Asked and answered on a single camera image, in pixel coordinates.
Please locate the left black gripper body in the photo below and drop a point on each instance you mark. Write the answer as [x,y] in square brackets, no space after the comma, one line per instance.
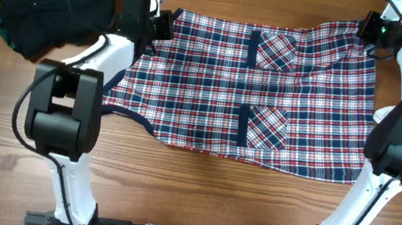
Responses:
[160,28]

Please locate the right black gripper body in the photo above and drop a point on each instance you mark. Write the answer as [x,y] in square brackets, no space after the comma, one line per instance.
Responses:
[373,28]

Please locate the plaid red navy white garment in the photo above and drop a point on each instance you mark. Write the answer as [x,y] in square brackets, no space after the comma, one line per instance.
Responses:
[299,101]

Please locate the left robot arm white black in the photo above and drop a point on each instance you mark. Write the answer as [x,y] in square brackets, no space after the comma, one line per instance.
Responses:
[64,112]

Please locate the black garment with white logo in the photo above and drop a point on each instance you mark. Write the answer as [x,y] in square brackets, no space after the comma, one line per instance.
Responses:
[36,26]

